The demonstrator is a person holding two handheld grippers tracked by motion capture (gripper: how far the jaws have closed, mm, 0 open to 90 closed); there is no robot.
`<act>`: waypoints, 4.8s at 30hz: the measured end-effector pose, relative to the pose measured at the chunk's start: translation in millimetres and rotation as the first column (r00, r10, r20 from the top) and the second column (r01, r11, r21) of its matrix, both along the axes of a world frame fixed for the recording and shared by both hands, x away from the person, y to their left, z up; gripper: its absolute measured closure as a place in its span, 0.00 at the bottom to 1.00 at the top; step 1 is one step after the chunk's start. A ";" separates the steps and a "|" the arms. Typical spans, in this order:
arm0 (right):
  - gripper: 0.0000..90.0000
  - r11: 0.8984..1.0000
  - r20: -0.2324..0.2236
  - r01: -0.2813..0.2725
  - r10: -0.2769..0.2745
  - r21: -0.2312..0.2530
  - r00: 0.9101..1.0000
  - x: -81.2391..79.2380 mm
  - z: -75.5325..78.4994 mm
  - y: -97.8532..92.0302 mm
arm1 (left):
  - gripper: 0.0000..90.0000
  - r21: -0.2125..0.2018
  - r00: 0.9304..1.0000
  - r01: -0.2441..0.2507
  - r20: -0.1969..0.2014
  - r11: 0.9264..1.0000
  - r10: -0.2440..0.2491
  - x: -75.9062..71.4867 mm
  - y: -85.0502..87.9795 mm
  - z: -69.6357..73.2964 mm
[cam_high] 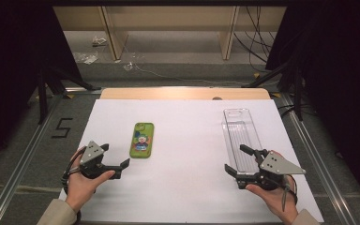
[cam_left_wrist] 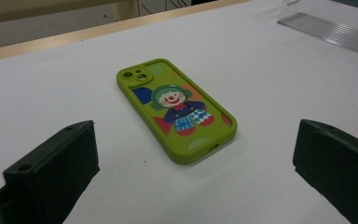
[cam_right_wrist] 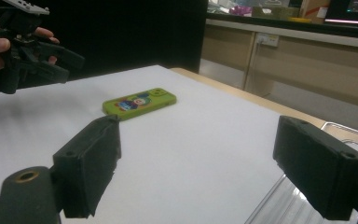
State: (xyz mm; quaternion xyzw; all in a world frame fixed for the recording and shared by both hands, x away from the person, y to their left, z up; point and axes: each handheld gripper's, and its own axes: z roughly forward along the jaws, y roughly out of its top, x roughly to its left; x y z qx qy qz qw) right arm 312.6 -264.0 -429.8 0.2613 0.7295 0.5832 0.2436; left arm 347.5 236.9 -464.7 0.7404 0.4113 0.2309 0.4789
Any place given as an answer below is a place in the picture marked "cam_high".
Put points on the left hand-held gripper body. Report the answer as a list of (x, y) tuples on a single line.
[(90, 153)]

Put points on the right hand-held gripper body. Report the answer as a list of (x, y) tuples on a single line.
[(278, 165)]

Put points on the clear plastic tray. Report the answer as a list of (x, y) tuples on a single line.
[(242, 131)]

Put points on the green cartoon phone case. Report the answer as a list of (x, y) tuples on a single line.
[(141, 140)]

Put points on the person's left hand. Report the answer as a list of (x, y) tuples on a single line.
[(79, 187)]

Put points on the person's right hand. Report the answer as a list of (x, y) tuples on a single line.
[(275, 201)]

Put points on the white table mat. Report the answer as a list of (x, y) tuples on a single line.
[(184, 156)]

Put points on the yellow tape piece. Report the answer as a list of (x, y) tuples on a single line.
[(70, 96), (275, 95), (256, 75)]

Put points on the black metal stand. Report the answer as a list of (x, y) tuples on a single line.
[(298, 97), (42, 100)]

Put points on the clear plastic scrap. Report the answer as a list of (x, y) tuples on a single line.
[(128, 66)]

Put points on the large crumpled plastic wrapper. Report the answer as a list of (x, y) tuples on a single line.
[(86, 57)]

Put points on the small crumpled plastic wrapper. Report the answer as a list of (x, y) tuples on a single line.
[(99, 41)]

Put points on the black curtain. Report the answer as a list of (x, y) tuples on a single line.
[(12, 62), (340, 78)]

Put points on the beige wooden desk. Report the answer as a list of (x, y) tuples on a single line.
[(168, 18)]

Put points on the metal floor rail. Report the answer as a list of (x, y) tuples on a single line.
[(322, 168), (15, 175)]

